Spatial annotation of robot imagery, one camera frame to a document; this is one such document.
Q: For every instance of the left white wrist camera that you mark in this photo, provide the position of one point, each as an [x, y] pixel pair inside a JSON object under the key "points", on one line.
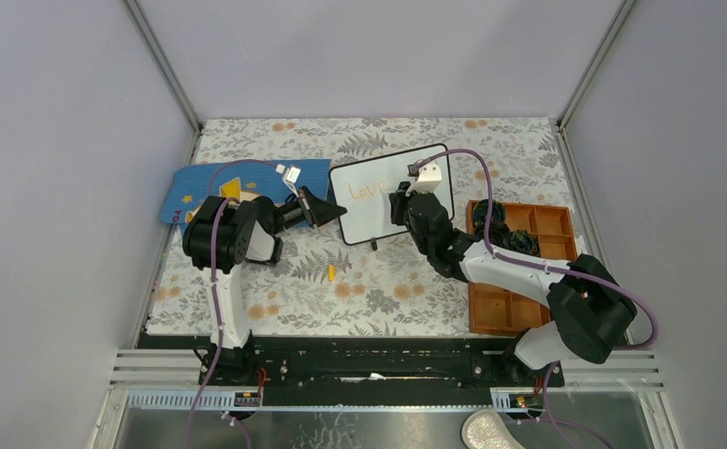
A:
{"points": [[289, 177]]}

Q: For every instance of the rolled dark tie top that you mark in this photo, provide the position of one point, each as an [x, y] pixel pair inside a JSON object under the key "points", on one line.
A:
{"points": [[481, 210]]}

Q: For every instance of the small black-framed whiteboard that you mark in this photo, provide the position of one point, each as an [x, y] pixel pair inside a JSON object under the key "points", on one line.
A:
{"points": [[363, 187]]}

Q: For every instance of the rolled dark tie right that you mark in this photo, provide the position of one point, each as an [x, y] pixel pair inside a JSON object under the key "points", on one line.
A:
{"points": [[522, 241]]}

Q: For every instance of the grey speckled oval object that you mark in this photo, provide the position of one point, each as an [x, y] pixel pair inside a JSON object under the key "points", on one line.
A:
{"points": [[485, 429]]}

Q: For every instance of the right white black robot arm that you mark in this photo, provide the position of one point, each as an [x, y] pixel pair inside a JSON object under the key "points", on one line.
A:
{"points": [[589, 311]]}

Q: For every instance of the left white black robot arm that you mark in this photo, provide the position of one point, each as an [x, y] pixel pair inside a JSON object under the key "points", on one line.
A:
{"points": [[226, 233]]}

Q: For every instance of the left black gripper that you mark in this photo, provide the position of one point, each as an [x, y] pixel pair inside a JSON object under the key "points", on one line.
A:
{"points": [[316, 210]]}

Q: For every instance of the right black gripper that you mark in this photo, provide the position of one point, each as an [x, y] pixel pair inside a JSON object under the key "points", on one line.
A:
{"points": [[399, 201]]}

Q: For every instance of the blue cartoon print cloth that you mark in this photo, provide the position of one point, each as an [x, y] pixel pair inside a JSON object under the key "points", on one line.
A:
{"points": [[240, 180]]}

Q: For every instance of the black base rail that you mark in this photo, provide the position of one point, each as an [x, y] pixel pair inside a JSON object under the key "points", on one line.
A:
{"points": [[379, 371]]}

